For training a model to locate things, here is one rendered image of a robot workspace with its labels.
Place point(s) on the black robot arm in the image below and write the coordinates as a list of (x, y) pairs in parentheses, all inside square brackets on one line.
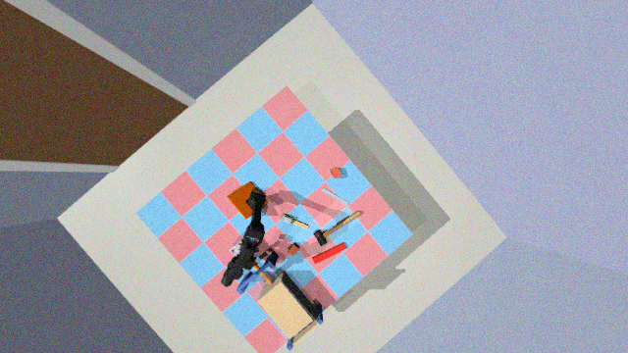
[(254, 230)]

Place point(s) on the black-headed mallet with wooden handle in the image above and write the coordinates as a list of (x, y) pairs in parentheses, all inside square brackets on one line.
[(321, 237)]

